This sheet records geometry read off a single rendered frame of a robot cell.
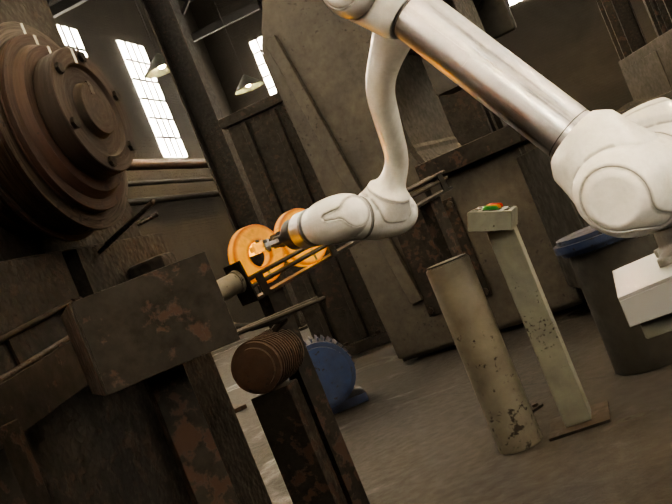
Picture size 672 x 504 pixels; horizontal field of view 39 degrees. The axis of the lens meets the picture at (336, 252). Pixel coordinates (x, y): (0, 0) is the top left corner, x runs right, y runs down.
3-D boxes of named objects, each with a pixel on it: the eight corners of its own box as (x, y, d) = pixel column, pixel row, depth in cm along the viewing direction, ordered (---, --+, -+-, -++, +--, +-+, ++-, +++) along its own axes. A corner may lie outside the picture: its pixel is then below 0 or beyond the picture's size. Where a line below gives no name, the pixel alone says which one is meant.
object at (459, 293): (497, 459, 244) (421, 271, 244) (501, 445, 255) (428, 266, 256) (542, 445, 241) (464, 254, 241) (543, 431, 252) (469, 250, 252)
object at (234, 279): (210, 309, 231) (199, 287, 231) (238, 294, 237) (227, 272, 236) (223, 304, 227) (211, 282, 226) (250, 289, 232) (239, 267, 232)
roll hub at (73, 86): (67, 181, 186) (14, 49, 186) (132, 178, 213) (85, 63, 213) (91, 170, 185) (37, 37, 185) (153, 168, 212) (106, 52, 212)
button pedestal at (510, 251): (549, 444, 238) (456, 216, 238) (552, 419, 261) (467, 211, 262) (611, 424, 234) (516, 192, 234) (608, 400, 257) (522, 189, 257)
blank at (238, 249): (216, 240, 235) (223, 237, 232) (261, 217, 245) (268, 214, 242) (244, 296, 236) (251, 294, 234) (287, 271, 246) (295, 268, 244)
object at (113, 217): (16, 250, 180) (-77, 20, 180) (129, 231, 225) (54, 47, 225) (44, 237, 178) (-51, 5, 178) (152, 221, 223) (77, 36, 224)
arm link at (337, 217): (303, 250, 215) (347, 245, 224) (345, 236, 203) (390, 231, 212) (294, 204, 216) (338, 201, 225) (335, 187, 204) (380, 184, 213)
